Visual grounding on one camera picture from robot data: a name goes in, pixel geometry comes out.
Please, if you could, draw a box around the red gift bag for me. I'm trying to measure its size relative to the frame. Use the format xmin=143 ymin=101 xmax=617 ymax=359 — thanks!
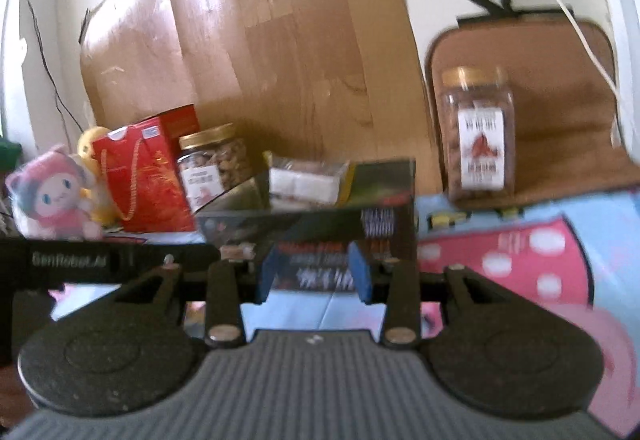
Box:
xmin=93 ymin=104 xmax=200 ymax=233

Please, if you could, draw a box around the wood pattern board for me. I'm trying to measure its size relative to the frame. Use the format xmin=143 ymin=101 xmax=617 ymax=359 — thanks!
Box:
xmin=80 ymin=0 xmax=442 ymax=194

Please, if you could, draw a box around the nut jar beside red bag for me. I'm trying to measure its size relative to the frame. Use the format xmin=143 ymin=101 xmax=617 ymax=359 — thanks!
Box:
xmin=177 ymin=124 xmax=253 ymax=212

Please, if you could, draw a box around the black wall cable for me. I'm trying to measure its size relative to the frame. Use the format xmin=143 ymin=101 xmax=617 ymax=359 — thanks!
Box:
xmin=19 ymin=0 xmax=86 ymax=156

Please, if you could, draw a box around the cartoon pig blanket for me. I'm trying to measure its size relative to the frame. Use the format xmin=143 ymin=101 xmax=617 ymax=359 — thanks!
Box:
xmin=49 ymin=188 xmax=640 ymax=438

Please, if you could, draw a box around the brown seat cushion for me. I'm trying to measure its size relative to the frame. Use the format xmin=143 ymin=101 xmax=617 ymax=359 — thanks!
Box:
xmin=424 ymin=16 xmax=639 ymax=209

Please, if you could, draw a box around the white charging cable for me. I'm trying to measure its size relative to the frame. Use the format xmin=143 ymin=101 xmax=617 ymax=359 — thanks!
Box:
xmin=487 ymin=0 xmax=624 ymax=122

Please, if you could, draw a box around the black cardboard snack box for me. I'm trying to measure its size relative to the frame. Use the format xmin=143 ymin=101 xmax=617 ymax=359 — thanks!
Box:
xmin=194 ymin=158 xmax=416 ymax=293

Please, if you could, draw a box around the nut jar on brown mat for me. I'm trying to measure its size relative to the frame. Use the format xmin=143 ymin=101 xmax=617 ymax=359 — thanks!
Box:
xmin=437 ymin=66 xmax=515 ymax=200

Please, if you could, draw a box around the clear wrapped white snack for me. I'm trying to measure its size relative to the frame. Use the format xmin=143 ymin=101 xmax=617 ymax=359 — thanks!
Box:
xmin=265 ymin=153 xmax=355 ymax=206

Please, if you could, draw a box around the green plush toy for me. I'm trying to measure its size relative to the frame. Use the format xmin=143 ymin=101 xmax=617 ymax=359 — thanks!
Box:
xmin=0 ymin=137 xmax=22 ymax=174

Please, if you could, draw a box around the pink plush toy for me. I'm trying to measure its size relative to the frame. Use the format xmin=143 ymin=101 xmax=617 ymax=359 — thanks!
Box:
xmin=6 ymin=144 xmax=103 ymax=241

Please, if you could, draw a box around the yellow plush toy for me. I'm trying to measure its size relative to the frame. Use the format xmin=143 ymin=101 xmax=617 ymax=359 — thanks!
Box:
xmin=77 ymin=126 xmax=116 ymax=226

